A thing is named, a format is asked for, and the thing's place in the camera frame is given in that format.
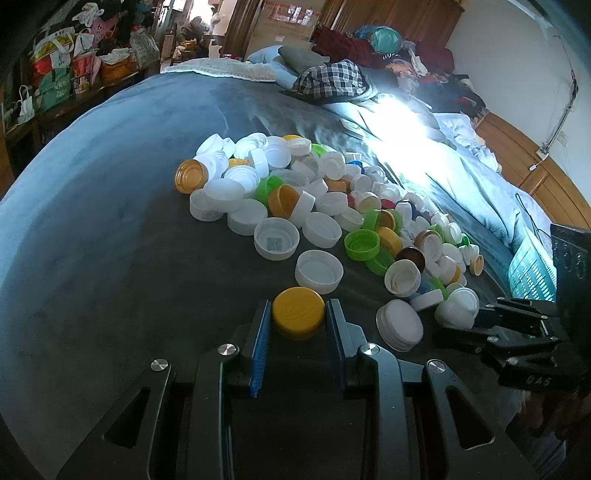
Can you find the pile of clothes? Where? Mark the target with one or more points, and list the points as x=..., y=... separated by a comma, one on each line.
x=415, y=60

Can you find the teal plastic basket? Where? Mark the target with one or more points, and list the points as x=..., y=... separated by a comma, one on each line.
x=531, y=272

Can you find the yellow bottle cap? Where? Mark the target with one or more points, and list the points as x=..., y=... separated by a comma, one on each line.
x=298, y=311

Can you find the light blue pillow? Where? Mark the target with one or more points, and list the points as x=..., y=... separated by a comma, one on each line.
x=268, y=57

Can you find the white lace cover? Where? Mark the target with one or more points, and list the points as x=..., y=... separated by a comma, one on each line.
x=217, y=69

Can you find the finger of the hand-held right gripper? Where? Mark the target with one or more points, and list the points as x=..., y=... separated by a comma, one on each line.
x=517, y=316
x=475, y=339

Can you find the plaid cloth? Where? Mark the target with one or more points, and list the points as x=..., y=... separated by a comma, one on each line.
x=330, y=78

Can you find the small white device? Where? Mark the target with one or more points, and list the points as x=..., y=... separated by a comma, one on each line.
x=352, y=128

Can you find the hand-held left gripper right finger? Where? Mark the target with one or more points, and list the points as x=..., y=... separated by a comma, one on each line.
x=336, y=346

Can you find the pile of plastic bottle caps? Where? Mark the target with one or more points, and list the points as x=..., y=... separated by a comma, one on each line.
x=318, y=221

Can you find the white domed bottle cap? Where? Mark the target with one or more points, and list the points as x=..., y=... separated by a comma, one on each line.
x=458, y=305

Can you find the wooden cabinet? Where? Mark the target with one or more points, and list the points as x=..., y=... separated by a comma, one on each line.
x=27, y=138

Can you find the teal round bag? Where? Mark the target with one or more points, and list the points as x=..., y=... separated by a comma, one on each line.
x=381, y=39

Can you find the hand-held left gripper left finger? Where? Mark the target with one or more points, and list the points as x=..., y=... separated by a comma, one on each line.
x=261, y=350

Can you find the grey pillow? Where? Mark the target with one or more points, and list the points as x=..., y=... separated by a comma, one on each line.
x=302, y=56

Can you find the person's right forearm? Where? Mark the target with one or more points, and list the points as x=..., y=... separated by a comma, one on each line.
x=540, y=443

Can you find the cluttered side shelf with bags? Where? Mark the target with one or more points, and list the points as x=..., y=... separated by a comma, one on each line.
x=69, y=60

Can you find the light blue quilt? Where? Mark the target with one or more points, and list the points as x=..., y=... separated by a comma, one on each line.
x=471, y=194

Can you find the cardboard box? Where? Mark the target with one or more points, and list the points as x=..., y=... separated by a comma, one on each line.
x=284, y=23

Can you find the wooden headboard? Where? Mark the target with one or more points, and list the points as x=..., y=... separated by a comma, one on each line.
x=535, y=175

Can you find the blue-grey blanket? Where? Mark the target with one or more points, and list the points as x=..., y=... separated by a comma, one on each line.
x=106, y=230

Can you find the crumpled white sheet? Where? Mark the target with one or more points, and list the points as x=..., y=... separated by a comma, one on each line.
x=466, y=138

